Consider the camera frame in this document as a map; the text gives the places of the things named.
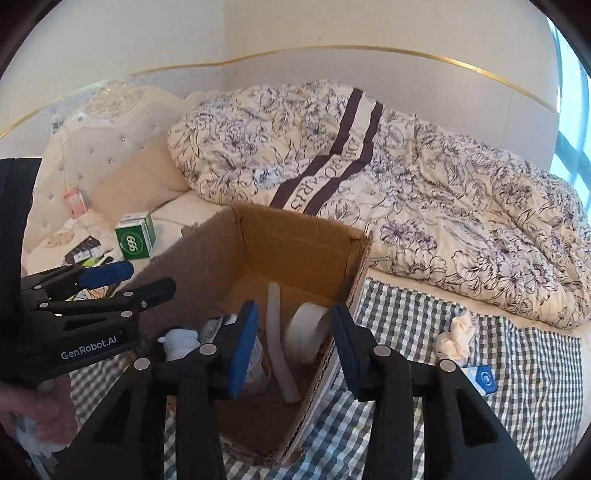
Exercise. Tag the teal curtain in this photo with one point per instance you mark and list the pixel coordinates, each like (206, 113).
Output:
(575, 152)

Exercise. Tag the person's left hand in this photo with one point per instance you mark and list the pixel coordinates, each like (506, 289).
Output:
(41, 406)

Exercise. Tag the green white carton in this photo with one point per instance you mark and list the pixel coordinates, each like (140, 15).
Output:
(136, 237)

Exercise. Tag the floral printed duvet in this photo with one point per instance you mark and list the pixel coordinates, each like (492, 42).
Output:
(438, 207)

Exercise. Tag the white foam tube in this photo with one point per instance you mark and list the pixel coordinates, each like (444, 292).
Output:
(277, 332)

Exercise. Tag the white tissue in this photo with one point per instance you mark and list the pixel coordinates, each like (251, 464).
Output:
(180, 344)
(457, 337)

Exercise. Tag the white tufted headboard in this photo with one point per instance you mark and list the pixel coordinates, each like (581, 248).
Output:
(92, 138)

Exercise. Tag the brown cardboard box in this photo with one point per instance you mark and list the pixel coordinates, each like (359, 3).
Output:
(295, 244)

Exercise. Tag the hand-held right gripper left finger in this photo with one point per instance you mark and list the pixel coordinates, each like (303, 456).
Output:
(242, 350)

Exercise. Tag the green checked cloth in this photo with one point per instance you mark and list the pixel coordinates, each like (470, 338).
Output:
(531, 369)

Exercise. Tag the small black box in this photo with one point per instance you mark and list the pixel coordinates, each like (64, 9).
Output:
(83, 249)

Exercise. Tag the beige tape roll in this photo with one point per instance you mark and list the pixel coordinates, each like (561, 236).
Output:
(304, 332)

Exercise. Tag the blue white tissue pack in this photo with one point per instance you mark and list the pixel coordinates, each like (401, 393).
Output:
(482, 379)

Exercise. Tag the cream pillow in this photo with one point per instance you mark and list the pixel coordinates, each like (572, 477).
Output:
(138, 184)

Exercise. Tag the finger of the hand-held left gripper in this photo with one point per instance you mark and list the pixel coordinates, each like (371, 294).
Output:
(106, 272)
(138, 295)

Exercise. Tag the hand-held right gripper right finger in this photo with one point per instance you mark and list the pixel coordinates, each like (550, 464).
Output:
(346, 350)

